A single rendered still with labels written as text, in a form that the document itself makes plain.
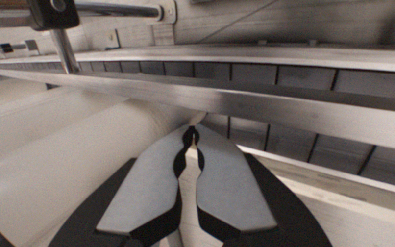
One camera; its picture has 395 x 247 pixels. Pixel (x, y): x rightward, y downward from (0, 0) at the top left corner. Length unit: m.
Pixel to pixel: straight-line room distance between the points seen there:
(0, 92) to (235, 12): 0.49
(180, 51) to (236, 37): 0.06
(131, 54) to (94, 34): 0.16
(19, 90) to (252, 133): 0.51
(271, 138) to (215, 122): 0.06
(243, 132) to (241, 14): 0.12
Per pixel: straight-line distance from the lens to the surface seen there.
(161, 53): 0.20
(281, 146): 0.17
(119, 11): 0.21
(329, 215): 0.30
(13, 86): 0.54
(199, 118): 0.16
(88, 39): 0.41
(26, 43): 0.50
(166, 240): 0.57
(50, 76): 0.22
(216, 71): 0.16
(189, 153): 0.17
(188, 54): 0.17
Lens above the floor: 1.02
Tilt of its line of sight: 48 degrees down
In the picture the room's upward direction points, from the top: 131 degrees counter-clockwise
